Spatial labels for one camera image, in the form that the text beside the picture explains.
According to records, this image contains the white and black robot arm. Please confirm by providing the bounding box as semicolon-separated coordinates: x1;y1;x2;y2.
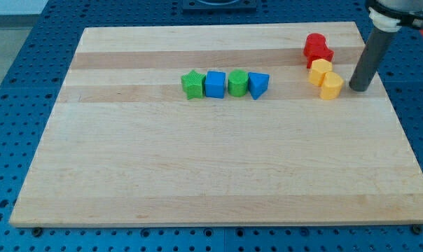
365;0;423;32

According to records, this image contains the light wooden board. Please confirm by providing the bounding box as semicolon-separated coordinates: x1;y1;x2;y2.
10;22;423;228

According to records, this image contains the blue cube block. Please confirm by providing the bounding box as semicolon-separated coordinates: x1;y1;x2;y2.
204;71;226;99

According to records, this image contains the green star block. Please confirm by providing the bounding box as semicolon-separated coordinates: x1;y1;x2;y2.
181;70;206;99

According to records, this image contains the green cylinder block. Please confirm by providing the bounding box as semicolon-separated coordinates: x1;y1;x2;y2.
228;69;249;97

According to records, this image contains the blue triangle block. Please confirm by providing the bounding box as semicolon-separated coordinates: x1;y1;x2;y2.
248;72;270;100

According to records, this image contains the yellow hexagon block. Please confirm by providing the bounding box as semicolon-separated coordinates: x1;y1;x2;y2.
308;59;333;86

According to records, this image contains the red star block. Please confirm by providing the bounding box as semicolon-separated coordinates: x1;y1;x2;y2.
304;46;334;69

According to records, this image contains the red cylinder block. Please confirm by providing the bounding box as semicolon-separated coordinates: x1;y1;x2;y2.
303;33;326;57

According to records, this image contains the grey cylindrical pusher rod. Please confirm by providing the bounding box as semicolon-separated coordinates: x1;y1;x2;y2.
349;27;397;92

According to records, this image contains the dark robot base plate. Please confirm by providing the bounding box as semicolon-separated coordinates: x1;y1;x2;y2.
181;0;258;12

